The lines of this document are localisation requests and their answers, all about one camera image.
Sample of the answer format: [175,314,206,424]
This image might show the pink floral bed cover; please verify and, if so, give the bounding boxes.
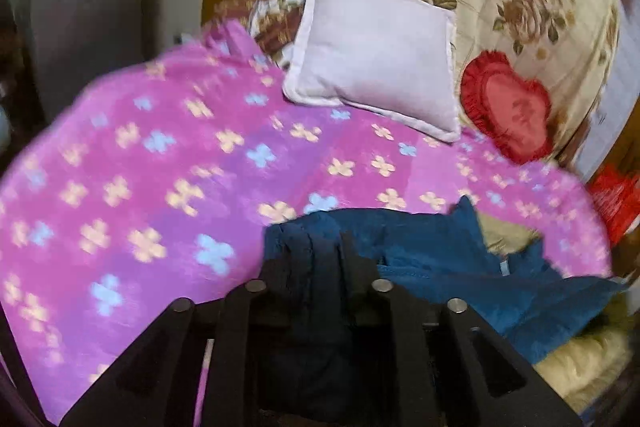
[1,23,611,421]

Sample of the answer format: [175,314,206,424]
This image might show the red shopping bag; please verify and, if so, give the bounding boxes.
[587,165,639,247]

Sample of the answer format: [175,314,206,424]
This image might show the white square pillow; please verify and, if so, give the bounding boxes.
[282,0,461,143]

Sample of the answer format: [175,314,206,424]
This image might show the brown floral pillow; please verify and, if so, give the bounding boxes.
[248,0,306,70]

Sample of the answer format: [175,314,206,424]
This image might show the red heart cushion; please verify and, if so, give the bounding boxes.
[460,51,553,165]

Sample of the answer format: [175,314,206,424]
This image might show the teal puffer jacket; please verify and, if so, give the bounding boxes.
[264,197,623,364]

